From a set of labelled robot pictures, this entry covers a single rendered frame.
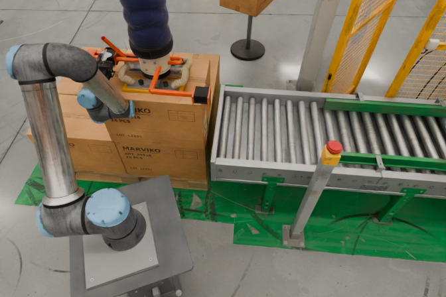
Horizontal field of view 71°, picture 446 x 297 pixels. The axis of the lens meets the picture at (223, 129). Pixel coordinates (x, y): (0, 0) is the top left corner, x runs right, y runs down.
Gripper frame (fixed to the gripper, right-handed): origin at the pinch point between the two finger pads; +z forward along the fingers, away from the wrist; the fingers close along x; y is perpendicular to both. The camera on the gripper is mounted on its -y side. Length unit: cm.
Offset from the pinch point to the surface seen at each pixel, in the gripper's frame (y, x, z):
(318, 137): 130, -53, -3
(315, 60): 140, -64, 95
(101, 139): -12, -53, -19
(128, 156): 2, -70, -19
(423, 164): 189, -48, -22
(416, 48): 186, -10, 41
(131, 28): 21.7, 23.1, -7.7
